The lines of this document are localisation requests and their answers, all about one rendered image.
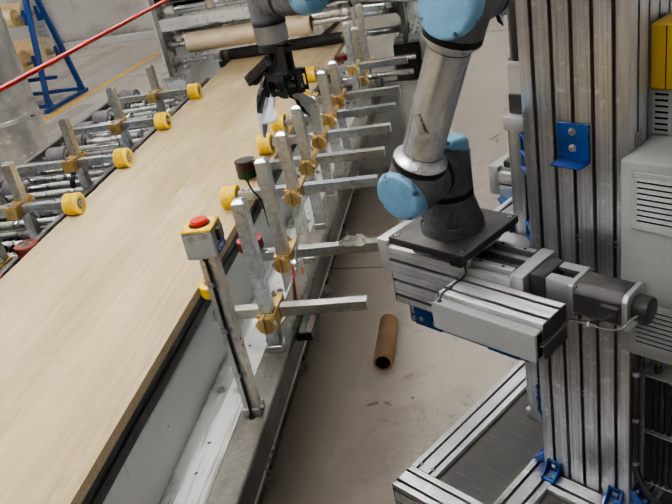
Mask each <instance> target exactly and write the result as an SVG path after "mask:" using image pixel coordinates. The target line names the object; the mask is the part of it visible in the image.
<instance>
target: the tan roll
mask: <svg viewBox="0 0 672 504"><path fill-rule="evenodd" d="M285 19H286V25H287V30H288V35H289V37H295V36H301V35H308V34H313V33H314V26H316V25H322V24H329V23H335V22H341V21H348V20H352V16H351V14H346V15H339V16H333V17H327V18H321V19H314V20H311V16H302V15H295V16H285ZM250 43H256V41H255V37H254V32H253V26H252V22H247V23H241V24H235V25H229V26H223V27H216V28H210V29H204V30H198V31H192V32H186V33H185V36H184V40H182V41H176V42H172V47H173V48H176V47H182V46H186V48H187V50H188V51H189V52H190V53H192V52H198V51H204V50H211V49H217V48H224V47H230V46H237V45H243V44H250Z"/></svg>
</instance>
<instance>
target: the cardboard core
mask: <svg viewBox="0 0 672 504"><path fill-rule="evenodd" d="M397 327H398V319H397V318H396V316H394V315H392V314H385V315H383V316H382V317H381V319H380V324H379V330H378V336H377V341H376V347H375V353H374V359H373V364H374V366H375V367H376V368H377V369H378V370H382V371H386V370H389V369H390V368H391V367H392V365H393V358H394V350H395V342H396V335H397Z"/></svg>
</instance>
